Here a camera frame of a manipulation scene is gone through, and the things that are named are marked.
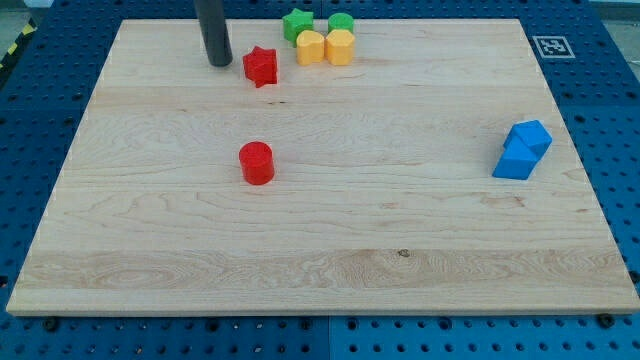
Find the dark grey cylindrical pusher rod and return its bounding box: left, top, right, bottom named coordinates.
left=193, top=0, right=233, bottom=67

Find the red star block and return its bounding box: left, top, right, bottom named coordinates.
left=243, top=46, right=278, bottom=88

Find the green star block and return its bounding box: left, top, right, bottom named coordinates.
left=282, top=8, right=314, bottom=47

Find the yellow heart block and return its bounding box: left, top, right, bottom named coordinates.
left=296, top=30, right=325, bottom=66

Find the green cylinder block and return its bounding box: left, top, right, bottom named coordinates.
left=327, top=12, right=355, bottom=33

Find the yellow hexagon block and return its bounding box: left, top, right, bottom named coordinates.
left=325, top=29, right=355, bottom=66

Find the red cylinder block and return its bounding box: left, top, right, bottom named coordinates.
left=239, top=141, right=275, bottom=185

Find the light wooden board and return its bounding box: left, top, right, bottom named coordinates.
left=7, top=19, right=639, bottom=317

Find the white fiducial marker tag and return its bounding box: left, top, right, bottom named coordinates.
left=532, top=35, right=575, bottom=59

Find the blue wedge block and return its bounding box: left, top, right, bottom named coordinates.
left=492, top=139, right=538, bottom=180

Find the blue cube block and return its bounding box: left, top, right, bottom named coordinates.
left=503, top=120, right=553, bottom=160

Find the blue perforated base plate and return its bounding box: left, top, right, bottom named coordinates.
left=1, top=1, right=639, bottom=359

